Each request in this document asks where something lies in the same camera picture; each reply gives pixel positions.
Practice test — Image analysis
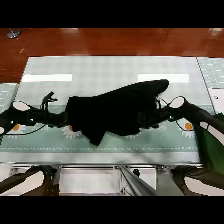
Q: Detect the black garment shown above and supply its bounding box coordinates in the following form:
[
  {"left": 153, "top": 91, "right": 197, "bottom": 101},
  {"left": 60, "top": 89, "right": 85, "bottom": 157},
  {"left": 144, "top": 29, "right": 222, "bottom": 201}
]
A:
[{"left": 64, "top": 78, "right": 170, "bottom": 147}]

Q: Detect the silver frame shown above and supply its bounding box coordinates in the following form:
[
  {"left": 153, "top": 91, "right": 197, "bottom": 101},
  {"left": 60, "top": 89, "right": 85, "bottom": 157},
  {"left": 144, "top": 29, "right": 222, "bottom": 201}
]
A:
[{"left": 0, "top": 162, "right": 224, "bottom": 197}]

